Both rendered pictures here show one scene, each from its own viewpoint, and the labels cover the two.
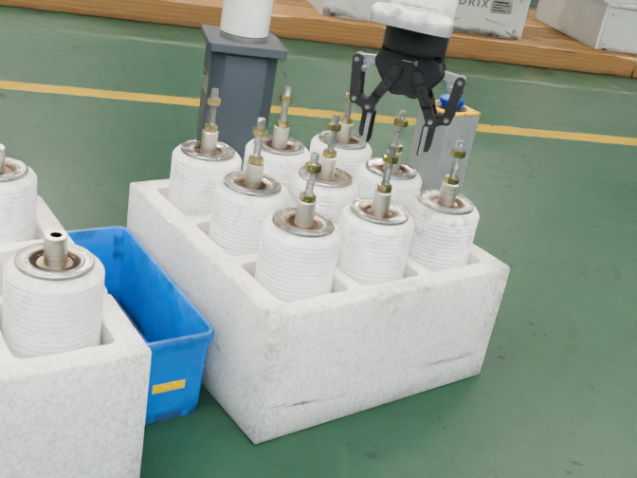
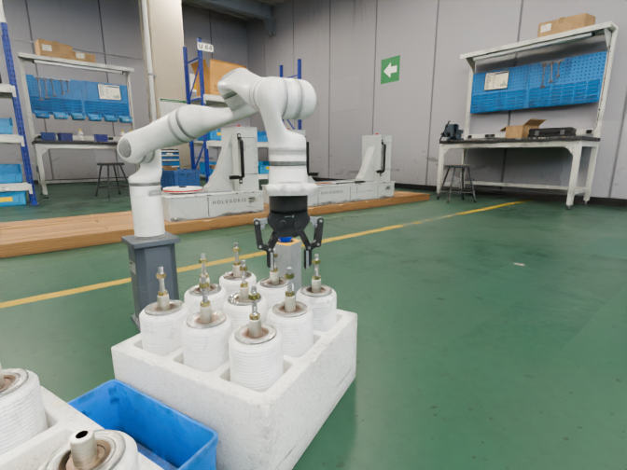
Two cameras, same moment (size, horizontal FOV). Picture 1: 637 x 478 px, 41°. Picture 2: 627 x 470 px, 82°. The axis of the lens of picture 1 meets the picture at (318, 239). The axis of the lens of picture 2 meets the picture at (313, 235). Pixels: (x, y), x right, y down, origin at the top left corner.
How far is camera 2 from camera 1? 0.39 m
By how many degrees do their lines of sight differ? 24
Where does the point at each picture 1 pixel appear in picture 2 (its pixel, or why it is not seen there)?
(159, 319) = (163, 436)
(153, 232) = (139, 376)
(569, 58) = not seen: hidden behind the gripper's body
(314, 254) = (272, 352)
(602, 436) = (430, 384)
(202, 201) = (171, 341)
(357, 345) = (308, 396)
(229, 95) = (151, 270)
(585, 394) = (405, 364)
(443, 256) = (327, 321)
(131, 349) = not seen: outside the picture
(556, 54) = not seen: hidden behind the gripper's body
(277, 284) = (253, 380)
